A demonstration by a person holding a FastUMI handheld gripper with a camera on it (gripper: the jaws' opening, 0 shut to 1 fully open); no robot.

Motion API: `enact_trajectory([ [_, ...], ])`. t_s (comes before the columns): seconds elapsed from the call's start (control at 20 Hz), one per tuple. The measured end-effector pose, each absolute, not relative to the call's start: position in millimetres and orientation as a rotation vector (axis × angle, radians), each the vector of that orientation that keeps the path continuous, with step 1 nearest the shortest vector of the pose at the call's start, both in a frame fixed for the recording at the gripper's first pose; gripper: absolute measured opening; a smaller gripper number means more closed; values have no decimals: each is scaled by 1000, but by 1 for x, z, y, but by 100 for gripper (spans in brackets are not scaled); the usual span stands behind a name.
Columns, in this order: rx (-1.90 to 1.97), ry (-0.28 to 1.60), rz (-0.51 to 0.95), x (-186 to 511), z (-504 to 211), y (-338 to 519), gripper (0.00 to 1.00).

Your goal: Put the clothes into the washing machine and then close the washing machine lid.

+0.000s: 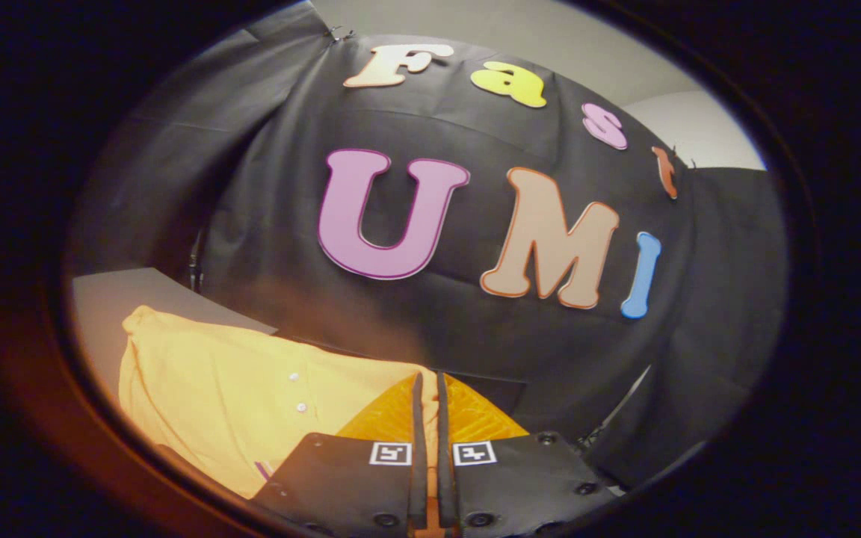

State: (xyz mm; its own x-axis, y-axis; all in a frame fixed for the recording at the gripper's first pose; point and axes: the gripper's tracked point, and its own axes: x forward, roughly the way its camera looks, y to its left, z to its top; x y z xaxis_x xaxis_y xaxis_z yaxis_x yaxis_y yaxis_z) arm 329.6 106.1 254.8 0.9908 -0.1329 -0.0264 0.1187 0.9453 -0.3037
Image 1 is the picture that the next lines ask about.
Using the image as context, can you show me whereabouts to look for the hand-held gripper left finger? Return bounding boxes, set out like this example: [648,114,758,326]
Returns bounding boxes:
[251,371,431,538]

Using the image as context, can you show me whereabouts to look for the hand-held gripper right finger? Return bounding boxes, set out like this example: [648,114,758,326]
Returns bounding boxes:
[436,370,620,538]

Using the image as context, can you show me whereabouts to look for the orange polo shirt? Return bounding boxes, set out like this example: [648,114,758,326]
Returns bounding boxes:
[118,305,448,538]

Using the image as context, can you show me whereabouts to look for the black backdrop cloth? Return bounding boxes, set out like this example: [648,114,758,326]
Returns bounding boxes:
[64,0,788,488]

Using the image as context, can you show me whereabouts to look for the white and black cabinet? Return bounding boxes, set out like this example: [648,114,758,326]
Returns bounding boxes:
[72,267,530,436]

